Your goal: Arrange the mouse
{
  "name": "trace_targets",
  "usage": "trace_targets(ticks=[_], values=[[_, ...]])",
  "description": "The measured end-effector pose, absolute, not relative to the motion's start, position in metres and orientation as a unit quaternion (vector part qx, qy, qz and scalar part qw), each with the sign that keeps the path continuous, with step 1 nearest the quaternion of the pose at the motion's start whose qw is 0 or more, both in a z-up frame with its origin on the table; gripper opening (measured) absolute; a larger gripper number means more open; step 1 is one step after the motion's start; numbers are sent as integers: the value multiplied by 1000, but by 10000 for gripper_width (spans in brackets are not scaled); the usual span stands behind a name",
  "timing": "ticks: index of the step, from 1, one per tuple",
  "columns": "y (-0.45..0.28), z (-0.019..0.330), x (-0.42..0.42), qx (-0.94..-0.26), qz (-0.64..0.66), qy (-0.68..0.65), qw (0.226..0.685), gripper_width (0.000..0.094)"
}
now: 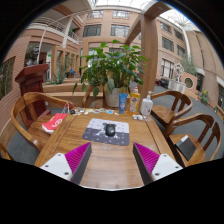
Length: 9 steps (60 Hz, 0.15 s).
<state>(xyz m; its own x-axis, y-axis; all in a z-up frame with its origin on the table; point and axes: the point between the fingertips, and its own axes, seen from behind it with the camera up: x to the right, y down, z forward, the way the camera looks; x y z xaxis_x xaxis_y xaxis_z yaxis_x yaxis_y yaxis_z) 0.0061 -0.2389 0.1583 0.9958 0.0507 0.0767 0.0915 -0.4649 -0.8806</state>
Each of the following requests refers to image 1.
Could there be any wooden armchair with red bag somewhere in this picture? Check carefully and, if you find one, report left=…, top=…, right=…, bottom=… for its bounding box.
left=9, top=92, right=75, bottom=153

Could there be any black notebook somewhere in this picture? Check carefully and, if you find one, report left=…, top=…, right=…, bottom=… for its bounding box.
left=175, top=134, right=198, bottom=162

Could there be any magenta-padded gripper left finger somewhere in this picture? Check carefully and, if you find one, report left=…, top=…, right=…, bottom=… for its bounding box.
left=39, top=141, right=93, bottom=185

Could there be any wooden armchair with black notebook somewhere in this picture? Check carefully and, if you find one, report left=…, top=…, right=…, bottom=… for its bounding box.
left=165, top=113, right=222, bottom=168

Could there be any red plastic bag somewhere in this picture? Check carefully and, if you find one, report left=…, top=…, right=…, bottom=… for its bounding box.
left=41, top=112, right=68, bottom=135

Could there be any grey printed mouse pad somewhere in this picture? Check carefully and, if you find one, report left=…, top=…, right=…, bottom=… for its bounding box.
left=82, top=118, right=131, bottom=147

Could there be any white pump bottle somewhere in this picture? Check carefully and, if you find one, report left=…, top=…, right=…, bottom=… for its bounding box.
left=139, top=90, right=154, bottom=116

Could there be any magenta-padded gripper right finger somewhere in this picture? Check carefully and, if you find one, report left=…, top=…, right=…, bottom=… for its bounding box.
left=132, top=142, right=184, bottom=186

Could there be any dark red wooden lectern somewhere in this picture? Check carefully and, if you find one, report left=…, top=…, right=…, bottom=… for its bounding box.
left=14, top=64, right=50, bottom=121

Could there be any long wooden planter bench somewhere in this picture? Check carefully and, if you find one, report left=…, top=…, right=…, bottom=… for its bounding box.
left=42, top=81, right=101, bottom=108

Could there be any clear plastic packet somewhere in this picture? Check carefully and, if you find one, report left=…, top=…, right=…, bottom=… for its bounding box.
left=132, top=114, right=148, bottom=121

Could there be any black computer mouse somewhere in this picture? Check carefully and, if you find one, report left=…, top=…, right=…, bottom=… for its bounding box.
left=105, top=123, right=116, bottom=138

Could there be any green plant in white pot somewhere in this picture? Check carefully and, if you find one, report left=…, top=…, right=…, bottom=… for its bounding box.
left=72, top=39, right=150, bottom=108

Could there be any yellow flowering plant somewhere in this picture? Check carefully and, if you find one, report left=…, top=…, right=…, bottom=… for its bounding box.
left=199, top=89, right=211, bottom=105

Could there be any blue tube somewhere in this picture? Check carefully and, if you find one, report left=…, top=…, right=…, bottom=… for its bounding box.
left=118, top=92, right=128, bottom=115

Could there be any yellow dish soap bottle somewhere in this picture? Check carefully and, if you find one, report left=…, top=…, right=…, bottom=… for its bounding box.
left=129, top=86, right=142, bottom=115

